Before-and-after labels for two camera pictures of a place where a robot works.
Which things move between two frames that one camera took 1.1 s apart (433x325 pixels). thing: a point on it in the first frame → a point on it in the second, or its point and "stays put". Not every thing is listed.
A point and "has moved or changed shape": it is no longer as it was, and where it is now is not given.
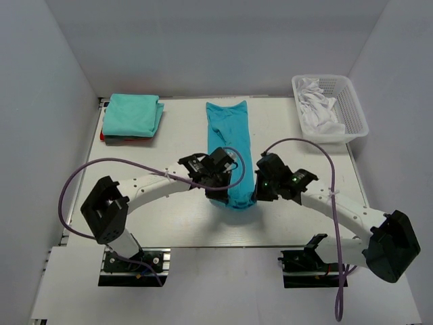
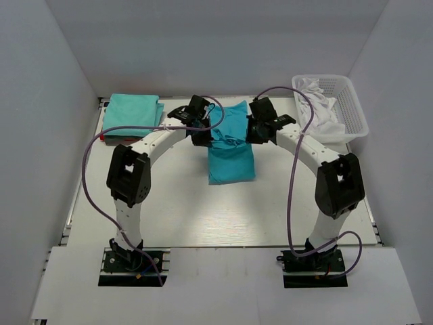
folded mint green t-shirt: [128, 114] stays put
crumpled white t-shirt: [317, 114] stays put
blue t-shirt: [227, 126] has moved or changed shape
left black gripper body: [219, 179] → [201, 138]
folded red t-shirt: [124, 138] stays put
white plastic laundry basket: [329, 110] stays put
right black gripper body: [268, 185] → [254, 133]
